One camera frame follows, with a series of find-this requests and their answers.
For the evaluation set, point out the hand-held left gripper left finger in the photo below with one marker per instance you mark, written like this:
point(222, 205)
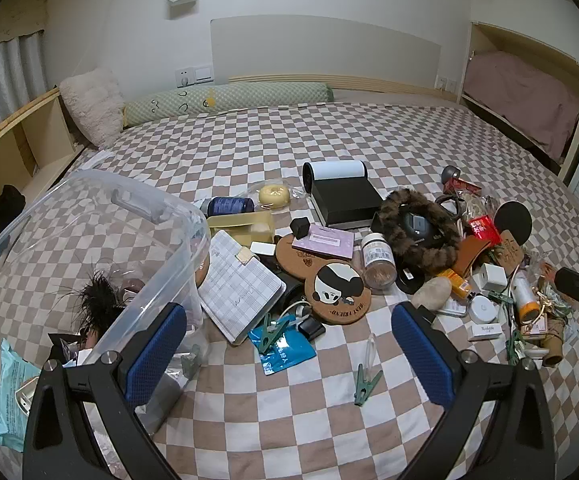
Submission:
point(157, 355)

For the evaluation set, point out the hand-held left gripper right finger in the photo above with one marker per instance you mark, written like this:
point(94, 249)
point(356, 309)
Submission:
point(422, 355)

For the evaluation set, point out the beige stone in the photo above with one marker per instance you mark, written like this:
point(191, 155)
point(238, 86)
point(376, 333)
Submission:
point(432, 292)

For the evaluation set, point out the white rectangular box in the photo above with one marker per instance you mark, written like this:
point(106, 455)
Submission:
point(484, 331)

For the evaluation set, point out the white round device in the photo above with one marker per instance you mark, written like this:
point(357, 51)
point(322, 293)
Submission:
point(482, 308)

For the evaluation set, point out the clear plastic storage bin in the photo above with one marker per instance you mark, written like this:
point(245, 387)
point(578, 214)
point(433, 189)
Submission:
point(134, 240)

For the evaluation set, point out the clear plastic tube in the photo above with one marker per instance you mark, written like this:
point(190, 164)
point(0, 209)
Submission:
point(369, 355)

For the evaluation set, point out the white orange bottle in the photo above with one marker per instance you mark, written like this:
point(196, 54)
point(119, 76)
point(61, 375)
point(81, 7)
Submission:
point(524, 295)

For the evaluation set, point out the brown cardboard tube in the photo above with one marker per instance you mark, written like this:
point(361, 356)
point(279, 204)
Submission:
point(553, 347)

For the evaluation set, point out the orange tube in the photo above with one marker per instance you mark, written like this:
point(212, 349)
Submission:
point(454, 282)

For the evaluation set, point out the black feathery hair piece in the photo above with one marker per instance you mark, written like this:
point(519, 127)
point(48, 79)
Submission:
point(96, 300)

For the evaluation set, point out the brown paper tag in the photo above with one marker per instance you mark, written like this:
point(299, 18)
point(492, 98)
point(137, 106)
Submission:
point(509, 252)

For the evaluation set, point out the white cube charger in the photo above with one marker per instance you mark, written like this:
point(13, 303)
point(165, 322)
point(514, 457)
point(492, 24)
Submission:
point(492, 276)

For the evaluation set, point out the black round disc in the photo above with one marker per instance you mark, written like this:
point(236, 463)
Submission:
point(517, 217)

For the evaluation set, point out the panda print coaster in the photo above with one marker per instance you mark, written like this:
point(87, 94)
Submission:
point(339, 290)

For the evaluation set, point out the jar with white lid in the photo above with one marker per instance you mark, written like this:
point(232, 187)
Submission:
point(377, 257)

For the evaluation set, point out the checked notebook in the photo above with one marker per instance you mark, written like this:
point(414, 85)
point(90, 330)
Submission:
point(239, 285)

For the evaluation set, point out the brown leather piece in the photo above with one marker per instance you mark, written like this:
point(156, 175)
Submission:
point(472, 255)

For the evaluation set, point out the teal packet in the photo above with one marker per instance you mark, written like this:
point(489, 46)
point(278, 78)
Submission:
point(287, 355)

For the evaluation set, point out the pink card packet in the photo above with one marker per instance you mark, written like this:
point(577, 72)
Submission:
point(327, 242)

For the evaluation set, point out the leopard fur scrunchie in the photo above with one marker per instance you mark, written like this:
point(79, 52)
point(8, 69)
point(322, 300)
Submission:
point(394, 210)

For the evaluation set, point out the small white box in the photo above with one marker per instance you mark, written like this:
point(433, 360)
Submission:
point(263, 248)

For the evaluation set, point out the light blue wipes packet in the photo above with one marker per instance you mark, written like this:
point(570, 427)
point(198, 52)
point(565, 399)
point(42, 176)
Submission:
point(11, 395)

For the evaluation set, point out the olive yellow box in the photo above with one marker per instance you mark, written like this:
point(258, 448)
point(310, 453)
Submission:
point(239, 225)

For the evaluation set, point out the dark red packet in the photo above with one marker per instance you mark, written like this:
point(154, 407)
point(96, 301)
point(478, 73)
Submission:
point(462, 186)

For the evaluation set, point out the brown cork coaster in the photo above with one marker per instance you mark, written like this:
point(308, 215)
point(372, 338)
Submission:
point(294, 260)

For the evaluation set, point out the dark blue bottle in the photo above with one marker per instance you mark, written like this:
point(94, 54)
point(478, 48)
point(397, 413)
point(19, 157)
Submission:
point(229, 206)

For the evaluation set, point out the black box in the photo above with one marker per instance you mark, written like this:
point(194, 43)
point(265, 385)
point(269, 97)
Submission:
point(342, 202)

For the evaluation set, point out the small black cube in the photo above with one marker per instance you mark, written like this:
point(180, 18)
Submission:
point(300, 227)

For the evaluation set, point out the pink blanket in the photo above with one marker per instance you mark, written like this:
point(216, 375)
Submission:
point(519, 95)

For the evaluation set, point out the yellow donut in bag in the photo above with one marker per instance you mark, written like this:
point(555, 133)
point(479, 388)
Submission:
point(274, 196)

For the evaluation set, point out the white paper sheet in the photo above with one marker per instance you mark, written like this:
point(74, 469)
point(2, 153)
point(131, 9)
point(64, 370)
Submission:
point(94, 160)

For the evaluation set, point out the checkered bed sheet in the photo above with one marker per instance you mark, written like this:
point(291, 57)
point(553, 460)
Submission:
point(269, 135)

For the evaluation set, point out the wooden bedside shelf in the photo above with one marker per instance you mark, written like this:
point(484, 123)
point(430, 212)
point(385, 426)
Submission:
point(44, 125)

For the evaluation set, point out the fluffy white pillow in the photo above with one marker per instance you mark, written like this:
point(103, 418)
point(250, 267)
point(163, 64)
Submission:
point(94, 105)

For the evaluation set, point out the green bolster pillow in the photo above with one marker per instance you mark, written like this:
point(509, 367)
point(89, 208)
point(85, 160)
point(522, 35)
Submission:
point(229, 100)

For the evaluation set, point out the grey curtain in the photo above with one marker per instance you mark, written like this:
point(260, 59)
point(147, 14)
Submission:
point(4, 85)

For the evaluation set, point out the beige headboard panel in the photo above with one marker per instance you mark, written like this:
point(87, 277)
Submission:
point(319, 50)

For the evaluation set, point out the beige curtain valance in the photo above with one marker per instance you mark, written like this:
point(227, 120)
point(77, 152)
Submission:
point(9, 20)

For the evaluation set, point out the wooden alcove frame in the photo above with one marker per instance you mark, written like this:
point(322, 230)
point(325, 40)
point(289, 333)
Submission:
point(577, 135)

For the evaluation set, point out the black camera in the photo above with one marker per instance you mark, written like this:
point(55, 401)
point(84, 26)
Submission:
point(417, 225)

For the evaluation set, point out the white wall outlet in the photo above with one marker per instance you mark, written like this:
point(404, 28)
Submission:
point(447, 84)

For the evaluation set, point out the white wall switch panel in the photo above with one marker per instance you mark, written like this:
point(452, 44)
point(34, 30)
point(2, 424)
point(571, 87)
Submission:
point(194, 76)

